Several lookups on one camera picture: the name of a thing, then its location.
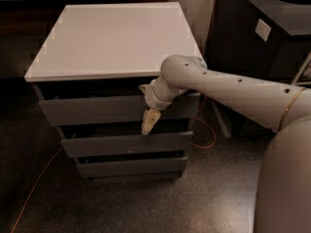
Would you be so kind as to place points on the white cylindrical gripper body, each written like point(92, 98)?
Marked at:
point(151, 98)

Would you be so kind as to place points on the grey top drawer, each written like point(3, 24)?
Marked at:
point(93, 101)

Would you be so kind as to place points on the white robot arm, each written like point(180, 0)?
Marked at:
point(283, 203)

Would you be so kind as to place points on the grey middle drawer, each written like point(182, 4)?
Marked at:
point(124, 138)

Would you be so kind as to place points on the grey drawer cabinet white top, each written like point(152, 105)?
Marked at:
point(116, 41)

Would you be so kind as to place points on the black bin with round hole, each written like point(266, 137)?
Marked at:
point(234, 47)

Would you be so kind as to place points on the white label on bin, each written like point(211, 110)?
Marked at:
point(263, 29)

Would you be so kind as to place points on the framed sign on bin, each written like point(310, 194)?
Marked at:
point(303, 76)

